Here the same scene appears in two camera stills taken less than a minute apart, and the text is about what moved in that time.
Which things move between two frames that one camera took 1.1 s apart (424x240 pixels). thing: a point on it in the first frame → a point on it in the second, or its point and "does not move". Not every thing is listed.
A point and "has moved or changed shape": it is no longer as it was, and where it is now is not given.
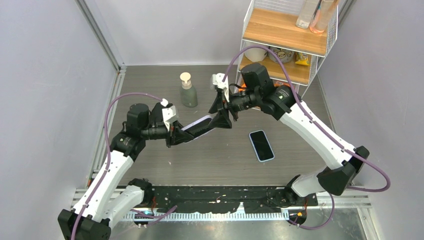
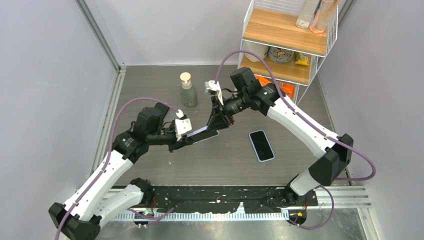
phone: (198, 127) has moved or changed shape
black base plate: (226, 199) does not move
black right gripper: (222, 120) does not move
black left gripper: (176, 136) → (183, 142)
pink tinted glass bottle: (324, 12) does not move
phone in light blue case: (261, 146) does not move
